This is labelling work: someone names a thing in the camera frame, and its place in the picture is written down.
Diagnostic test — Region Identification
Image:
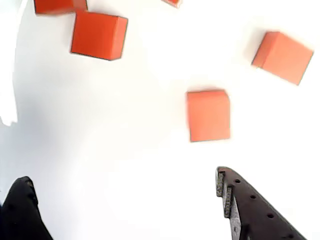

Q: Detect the red cube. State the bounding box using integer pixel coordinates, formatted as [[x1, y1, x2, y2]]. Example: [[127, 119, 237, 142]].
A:
[[69, 10, 129, 62], [161, 0, 183, 9], [33, 0, 89, 16], [185, 89, 231, 143], [251, 31, 315, 87]]

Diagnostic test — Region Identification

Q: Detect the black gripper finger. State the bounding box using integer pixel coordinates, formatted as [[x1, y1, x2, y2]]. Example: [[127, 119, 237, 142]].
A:
[[214, 166, 309, 240], [0, 175, 55, 240]]

